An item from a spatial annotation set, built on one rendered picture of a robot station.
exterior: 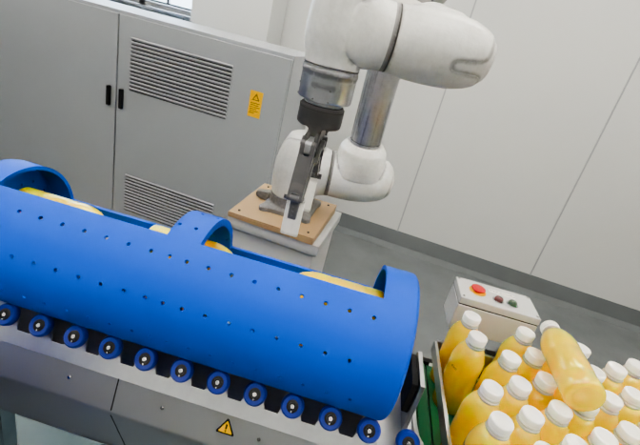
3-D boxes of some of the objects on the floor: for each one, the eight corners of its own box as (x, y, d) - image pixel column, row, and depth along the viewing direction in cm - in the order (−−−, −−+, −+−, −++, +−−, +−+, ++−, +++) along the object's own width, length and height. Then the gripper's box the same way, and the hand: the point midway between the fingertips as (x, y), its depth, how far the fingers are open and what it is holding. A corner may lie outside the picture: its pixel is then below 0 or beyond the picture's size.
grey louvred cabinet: (50, 168, 357) (44, -17, 301) (278, 250, 320) (321, 56, 264) (-14, 186, 308) (-34, -31, 252) (248, 285, 271) (292, 56, 215)
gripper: (314, 89, 79) (290, 194, 88) (284, 106, 58) (257, 243, 66) (352, 99, 78) (325, 204, 87) (335, 120, 57) (302, 256, 66)
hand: (298, 212), depth 76 cm, fingers open, 11 cm apart
